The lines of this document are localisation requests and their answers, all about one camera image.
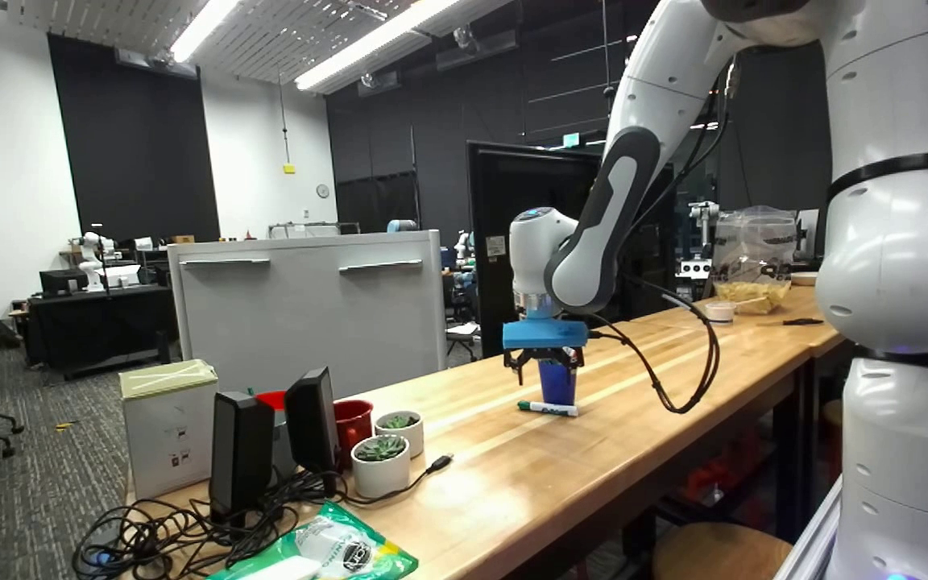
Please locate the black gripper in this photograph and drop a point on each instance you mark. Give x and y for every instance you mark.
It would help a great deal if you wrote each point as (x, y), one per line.
(529, 357)

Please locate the blue plastic cup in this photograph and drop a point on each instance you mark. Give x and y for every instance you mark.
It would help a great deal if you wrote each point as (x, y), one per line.
(555, 382)

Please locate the white marker with green cap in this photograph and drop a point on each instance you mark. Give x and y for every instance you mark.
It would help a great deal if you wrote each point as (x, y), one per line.
(547, 408)

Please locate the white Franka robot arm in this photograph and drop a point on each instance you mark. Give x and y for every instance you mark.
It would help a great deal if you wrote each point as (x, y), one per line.
(634, 161)

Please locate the small white cup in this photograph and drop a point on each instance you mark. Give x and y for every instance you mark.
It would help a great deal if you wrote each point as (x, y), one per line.
(718, 310)

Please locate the red cup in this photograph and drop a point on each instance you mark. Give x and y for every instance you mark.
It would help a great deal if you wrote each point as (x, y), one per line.
(353, 430)

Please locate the white paper sign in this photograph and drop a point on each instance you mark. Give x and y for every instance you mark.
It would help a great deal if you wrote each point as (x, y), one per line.
(498, 245)

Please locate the white green-rimmed bowls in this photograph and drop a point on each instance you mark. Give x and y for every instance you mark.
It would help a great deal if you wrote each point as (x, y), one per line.
(381, 472)

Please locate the clear plastic container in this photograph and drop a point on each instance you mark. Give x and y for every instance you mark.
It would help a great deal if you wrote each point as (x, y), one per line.
(756, 244)

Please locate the green wipes packet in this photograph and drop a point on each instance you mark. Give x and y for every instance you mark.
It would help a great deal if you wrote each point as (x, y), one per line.
(377, 552)

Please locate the round wooden stool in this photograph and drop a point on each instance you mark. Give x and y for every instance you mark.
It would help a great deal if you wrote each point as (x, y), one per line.
(723, 552)

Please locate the black pen on table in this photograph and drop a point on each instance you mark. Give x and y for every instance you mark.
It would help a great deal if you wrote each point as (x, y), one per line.
(803, 319)

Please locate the ceiling light strip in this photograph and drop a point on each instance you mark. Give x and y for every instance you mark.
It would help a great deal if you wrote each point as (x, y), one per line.
(204, 31)
(377, 40)

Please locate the white cardboard box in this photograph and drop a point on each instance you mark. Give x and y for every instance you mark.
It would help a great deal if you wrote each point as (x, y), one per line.
(167, 430)

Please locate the black desk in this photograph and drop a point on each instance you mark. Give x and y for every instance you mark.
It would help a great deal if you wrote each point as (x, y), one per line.
(97, 328)

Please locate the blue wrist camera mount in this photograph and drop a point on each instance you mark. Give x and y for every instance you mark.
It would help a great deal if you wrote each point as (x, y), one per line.
(543, 331)

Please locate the black wall panel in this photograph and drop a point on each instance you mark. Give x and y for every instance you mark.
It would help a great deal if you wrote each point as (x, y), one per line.
(131, 141)

